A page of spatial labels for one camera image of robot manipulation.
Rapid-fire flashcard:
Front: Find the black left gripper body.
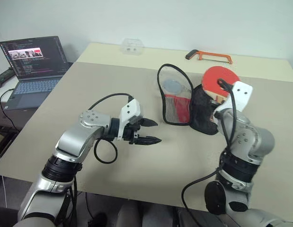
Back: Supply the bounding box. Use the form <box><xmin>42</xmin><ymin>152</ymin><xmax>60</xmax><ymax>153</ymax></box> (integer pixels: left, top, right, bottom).
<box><xmin>124</xmin><ymin>115</ymin><xmax>145</xmax><ymax>145</ymax></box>

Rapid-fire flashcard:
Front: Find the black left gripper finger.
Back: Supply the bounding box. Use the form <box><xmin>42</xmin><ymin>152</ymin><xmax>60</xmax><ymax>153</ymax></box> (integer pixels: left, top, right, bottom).
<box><xmin>134</xmin><ymin>136</ymin><xmax>162</xmax><ymax>146</ymax></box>
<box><xmin>139</xmin><ymin>118</ymin><xmax>159</xmax><ymax>128</ymax></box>

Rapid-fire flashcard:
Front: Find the red black mesh paddle case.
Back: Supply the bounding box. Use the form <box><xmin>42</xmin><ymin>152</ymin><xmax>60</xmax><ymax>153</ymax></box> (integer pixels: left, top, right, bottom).
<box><xmin>157</xmin><ymin>63</ymin><xmax>219</xmax><ymax>136</ymax></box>

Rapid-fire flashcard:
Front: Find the red table tennis paddle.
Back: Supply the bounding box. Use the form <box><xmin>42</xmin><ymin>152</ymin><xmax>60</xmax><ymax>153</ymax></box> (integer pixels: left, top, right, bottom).
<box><xmin>201</xmin><ymin>65</ymin><xmax>241</xmax><ymax>105</ymax></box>

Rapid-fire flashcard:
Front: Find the clear plastic box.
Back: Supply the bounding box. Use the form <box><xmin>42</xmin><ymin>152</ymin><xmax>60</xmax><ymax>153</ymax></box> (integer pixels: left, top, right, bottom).
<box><xmin>119</xmin><ymin>37</ymin><xmax>145</xmax><ymax>56</ymax></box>

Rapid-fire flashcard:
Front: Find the orange hacksaw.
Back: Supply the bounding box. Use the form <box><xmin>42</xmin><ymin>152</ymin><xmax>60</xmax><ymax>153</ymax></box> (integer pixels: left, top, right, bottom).
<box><xmin>186</xmin><ymin>49</ymin><xmax>233</xmax><ymax>66</ymax></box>

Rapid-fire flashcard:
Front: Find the open grey laptop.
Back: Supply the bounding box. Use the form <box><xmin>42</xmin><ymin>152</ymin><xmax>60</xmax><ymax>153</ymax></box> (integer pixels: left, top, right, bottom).
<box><xmin>0</xmin><ymin>35</ymin><xmax>67</xmax><ymax>111</ymax></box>

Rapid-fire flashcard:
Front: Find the grey robot torso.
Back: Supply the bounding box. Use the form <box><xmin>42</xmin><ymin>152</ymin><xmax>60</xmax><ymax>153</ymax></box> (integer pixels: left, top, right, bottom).
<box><xmin>13</xmin><ymin>216</ymin><xmax>57</xmax><ymax>227</ymax></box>

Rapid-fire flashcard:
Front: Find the black handheld device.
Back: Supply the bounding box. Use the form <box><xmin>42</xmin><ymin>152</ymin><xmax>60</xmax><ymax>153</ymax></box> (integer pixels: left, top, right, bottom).
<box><xmin>0</xmin><ymin>67</ymin><xmax>16</xmax><ymax>89</ymax></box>

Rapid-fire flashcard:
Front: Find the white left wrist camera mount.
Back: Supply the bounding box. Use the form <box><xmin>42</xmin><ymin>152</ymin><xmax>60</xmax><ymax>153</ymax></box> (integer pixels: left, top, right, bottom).
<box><xmin>119</xmin><ymin>98</ymin><xmax>144</xmax><ymax>140</ymax></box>

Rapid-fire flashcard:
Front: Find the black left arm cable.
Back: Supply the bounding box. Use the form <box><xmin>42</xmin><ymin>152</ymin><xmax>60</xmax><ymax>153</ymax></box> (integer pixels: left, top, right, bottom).
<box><xmin>88</xmin><ymin>93</ymin><xmax>134</xmax><ymax>164</ymax></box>

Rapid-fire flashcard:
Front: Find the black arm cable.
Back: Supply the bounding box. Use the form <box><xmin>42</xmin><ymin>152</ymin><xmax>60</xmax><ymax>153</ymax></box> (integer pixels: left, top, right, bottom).
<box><xmin>88</xmin><ymin>93</ymin><xmax>134</xmax><ymax>164</ymax></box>
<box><xmin>181</xmin><ymin>79</ymin><xmax>237</xmax><ymax>227</ymax></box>

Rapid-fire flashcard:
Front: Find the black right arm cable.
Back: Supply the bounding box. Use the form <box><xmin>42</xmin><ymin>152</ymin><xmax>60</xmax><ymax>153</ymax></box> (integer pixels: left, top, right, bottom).
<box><xmin>181</xmin><ymin>79</ymin><xmax>237</xmax><ymax>227</ymax></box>

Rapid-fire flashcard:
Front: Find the black laptop cable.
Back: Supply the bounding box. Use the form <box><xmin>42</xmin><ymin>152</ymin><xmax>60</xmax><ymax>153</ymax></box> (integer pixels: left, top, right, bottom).
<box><xmin>0</xmin><ymin>88</ymin><xmax>22</xmax><ymax>132</ymax></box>

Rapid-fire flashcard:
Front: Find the thin white cable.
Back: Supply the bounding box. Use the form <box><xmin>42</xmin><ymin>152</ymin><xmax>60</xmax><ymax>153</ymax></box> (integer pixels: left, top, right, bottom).
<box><xmin>0</xmin><ymin>139</ymin><xmax>7</xmax><ymax>209</ymax></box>

